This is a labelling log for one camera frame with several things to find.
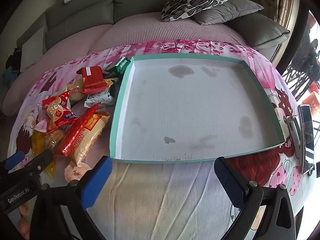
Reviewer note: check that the red packet white stripe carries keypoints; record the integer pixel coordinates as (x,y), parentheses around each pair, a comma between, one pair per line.
(93,82)

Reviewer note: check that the black white patterned pillow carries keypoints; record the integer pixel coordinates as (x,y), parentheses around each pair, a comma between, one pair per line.
(200,0)

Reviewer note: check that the pale yellow bread packet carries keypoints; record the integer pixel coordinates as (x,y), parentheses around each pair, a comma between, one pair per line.
(92,132)

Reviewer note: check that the teal shallow cardboard tray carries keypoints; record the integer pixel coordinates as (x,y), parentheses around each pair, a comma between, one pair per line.
(187,105)

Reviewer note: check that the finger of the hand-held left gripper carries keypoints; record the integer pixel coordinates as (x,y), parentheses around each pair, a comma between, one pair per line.
(13,160)
(37,165)

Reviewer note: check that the grey pillow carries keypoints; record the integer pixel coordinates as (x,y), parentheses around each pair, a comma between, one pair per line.
(230,10)

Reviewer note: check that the white green biscuit packet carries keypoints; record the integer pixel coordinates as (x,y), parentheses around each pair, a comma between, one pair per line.
(100,98)

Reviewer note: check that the grey green sofa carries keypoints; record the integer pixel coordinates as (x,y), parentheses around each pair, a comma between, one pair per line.
(82,10)

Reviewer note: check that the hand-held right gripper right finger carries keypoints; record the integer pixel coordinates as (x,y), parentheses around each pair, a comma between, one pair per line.
(228,180)

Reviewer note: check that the dark clothes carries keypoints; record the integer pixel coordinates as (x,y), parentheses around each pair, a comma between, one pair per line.
(12,60)

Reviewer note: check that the yellow transparent snack packet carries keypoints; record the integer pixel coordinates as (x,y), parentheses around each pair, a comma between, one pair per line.
(41,145)

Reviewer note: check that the pale green pillow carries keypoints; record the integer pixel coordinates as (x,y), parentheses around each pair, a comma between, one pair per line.
(30,50)

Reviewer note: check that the small jelly cup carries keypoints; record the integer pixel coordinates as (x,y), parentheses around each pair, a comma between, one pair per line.
(75,172)

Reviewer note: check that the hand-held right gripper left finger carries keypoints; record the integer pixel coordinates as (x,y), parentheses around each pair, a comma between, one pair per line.
(97,182)

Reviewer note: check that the pink ribbed sofa cover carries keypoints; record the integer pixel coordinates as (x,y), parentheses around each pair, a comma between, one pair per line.
(140,30)

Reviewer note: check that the smartphone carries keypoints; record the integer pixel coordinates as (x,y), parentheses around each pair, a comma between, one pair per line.
(307,135)

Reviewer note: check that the clear steamed cake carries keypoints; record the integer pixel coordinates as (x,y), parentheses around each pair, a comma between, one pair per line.
(75,90)

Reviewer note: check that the printed cartoon blanket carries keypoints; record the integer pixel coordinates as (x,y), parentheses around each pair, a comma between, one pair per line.
(162,192)

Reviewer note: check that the red gold patterned packet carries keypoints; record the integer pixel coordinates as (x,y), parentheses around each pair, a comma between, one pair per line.
(75,135)

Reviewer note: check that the black metal frame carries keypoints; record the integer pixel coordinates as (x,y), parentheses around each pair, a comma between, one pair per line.
(297,72)

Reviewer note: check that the red bear print packet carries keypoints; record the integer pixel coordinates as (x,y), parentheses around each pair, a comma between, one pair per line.
(56,112)

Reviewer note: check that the silver metal object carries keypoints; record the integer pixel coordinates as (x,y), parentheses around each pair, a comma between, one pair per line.
(292,130)

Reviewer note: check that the teal cloth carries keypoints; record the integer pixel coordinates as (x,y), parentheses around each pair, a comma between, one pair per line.
(7,76)

